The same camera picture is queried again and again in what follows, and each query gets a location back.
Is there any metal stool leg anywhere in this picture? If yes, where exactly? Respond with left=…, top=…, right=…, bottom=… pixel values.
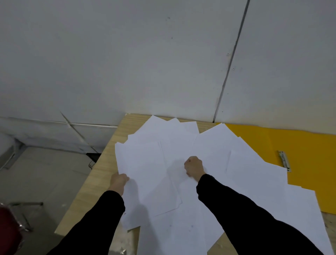
left=8, top=201, right=44, bottom=232

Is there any person's left hand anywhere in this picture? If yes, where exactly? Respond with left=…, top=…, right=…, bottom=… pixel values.
left=107, top=173, right=130, bottom=197

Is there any person's right hand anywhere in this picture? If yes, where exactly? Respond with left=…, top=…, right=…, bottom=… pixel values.
left=184, top=156, right=207, bottom=182

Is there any dark red stool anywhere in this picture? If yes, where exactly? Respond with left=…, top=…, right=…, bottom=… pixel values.
left=0, top=204, right=23, bottom=255

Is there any gathered white papers stack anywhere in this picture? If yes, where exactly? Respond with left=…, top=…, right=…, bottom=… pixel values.
left=114, top=141, right=183, bottom=218

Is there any person's right forearm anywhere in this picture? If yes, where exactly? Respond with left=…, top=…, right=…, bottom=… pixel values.
left=196, top=174, right=325, bottom=255

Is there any silver metal folder clip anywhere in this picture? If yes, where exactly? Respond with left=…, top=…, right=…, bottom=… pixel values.
left=278, top=150, right=291, bottom=173

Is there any yellow folder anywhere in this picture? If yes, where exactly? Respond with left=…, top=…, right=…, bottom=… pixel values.
left=218, top=122, right=336, bottom=215

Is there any pile of white papers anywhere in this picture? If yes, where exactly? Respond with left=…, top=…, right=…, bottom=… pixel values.
left=114, top=115, right=334, bottom=255

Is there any person's left forearm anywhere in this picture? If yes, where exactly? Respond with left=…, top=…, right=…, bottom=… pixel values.
left=47, top=190, right=126, bottom=255

